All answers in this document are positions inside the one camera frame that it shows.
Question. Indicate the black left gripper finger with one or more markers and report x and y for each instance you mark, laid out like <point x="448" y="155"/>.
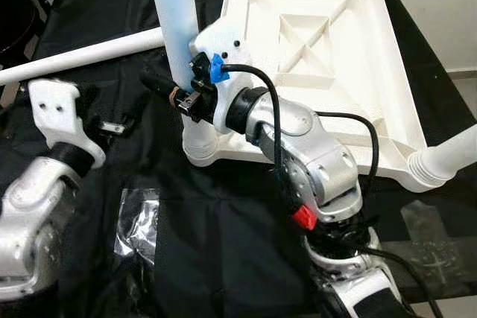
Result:
<point x="138" y="113"/>

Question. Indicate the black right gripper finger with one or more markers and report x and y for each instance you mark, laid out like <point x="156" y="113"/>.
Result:
<point x="164" y="89"/>

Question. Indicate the white plastic table leg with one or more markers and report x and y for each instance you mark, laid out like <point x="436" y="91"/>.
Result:
<point x="89" y="51"/>
<point x="447" y="156"/>
<point x="173" y="13"/>

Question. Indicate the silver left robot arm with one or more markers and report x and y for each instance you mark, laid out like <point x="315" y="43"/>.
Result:
<point x="30" y="214"/>

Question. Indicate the clear tape patch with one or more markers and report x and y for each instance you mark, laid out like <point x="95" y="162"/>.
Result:
<point x="436" y="251"/>
<point x="138" y="225"/>

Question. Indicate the black round stool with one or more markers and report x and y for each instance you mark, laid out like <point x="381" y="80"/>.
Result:
<point x="16" y="27"/>

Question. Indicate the black tablecloth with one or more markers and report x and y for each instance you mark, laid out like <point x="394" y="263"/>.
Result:
<point x="223" y="229"/>

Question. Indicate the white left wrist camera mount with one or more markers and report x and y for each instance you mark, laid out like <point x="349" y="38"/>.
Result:
<point x="56" y="113"/>

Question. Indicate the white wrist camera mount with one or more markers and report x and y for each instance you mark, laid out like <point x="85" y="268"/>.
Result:
<point x="56" y="113"/>
<point x="227" y="39"/>

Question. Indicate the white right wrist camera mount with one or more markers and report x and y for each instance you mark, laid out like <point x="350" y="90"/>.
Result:
<point x="227" y="39"/>

